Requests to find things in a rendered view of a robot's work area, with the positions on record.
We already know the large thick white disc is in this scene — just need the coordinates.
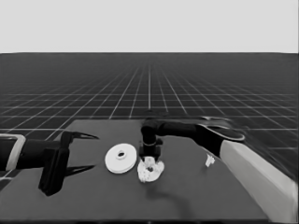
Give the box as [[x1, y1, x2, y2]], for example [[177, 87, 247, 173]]
[[104, 143, 138, 175]]

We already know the small white T-shaped piece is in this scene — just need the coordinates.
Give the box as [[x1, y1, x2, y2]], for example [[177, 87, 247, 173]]
[[205, 153, 216, 168]]

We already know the white round carrier with pins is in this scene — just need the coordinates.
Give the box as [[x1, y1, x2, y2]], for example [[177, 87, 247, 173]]
[[136, 158, 165, 184]]

